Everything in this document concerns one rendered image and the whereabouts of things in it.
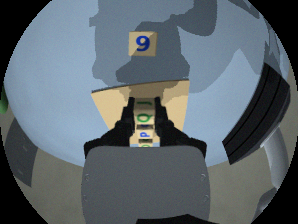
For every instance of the tan flat mat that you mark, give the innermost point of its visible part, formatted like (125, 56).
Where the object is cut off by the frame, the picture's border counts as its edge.
(173, 94)

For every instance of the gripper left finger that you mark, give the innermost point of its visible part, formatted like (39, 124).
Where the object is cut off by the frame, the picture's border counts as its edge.
(123, 129)

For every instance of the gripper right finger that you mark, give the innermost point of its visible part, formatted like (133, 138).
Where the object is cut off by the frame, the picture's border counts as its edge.
(169, 135)

